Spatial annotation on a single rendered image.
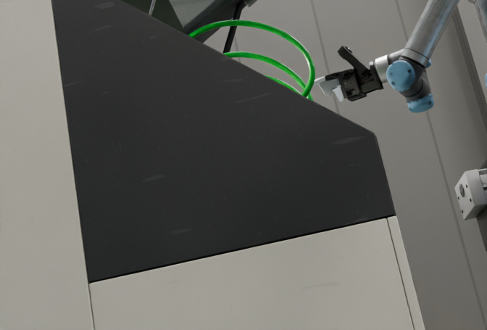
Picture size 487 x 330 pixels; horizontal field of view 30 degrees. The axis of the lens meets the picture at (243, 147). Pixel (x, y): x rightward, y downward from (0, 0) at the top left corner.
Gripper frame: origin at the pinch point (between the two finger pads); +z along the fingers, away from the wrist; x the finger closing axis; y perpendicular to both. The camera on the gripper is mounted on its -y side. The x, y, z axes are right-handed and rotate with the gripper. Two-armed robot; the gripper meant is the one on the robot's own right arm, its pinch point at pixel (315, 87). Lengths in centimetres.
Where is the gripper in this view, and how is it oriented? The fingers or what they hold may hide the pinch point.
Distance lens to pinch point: 278.4
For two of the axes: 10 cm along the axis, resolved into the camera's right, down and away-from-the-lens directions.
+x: 4.3, 0.9, 9.0
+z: -8.7, 3.1, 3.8
